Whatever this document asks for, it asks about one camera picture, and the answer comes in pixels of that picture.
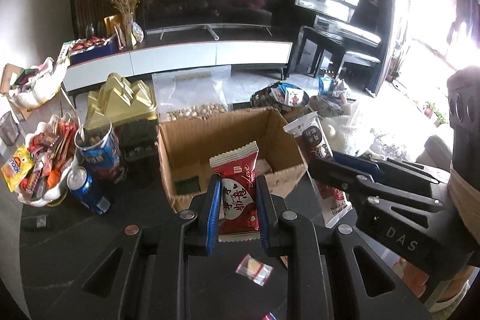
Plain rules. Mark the white shell snack tray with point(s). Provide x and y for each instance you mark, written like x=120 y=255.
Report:
x=37 y=171

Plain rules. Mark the dried flower vase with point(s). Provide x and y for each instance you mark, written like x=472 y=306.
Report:
x=127 y=9

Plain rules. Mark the black remote control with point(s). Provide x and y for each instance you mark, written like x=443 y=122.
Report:
x=35 y=223

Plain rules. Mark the small clear candy packet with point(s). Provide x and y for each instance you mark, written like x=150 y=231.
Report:
x=256 y=271

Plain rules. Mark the white snack packet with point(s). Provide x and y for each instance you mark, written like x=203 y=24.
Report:
x=317 y=154

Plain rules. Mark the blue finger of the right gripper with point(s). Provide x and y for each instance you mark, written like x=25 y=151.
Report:
x=342 y=177
x=358 y=163

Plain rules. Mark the clear bag of nuts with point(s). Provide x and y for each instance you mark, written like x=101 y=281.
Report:
x=196 y=93

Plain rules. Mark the blue chocolate canister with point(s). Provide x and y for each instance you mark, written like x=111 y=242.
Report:
x=99 y=148

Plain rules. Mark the red heart snack packet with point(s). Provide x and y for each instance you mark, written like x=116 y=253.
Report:
x=238 y=193

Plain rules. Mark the blue soda can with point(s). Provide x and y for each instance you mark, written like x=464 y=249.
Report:
x=83 y=186

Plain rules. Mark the black upright piano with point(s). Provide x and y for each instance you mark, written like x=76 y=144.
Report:
x=354 y=20

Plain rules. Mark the upper white shell tray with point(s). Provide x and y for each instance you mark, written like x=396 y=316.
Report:
x=41 y=87

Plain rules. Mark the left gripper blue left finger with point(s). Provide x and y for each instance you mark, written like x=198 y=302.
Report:
x=214 y=203

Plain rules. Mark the piano bench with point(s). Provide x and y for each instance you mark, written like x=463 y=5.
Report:
x=331 y=54

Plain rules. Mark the brown cardboard box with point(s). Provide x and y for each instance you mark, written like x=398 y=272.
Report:
x=186 y=146

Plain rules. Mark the white tv cabinet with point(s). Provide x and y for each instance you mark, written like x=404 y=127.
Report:
x=181 y=56

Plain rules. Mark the white plush toy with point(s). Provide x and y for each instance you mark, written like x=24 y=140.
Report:
x=349 y=126

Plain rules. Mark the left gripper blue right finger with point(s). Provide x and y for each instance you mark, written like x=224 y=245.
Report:
x=262 y=206

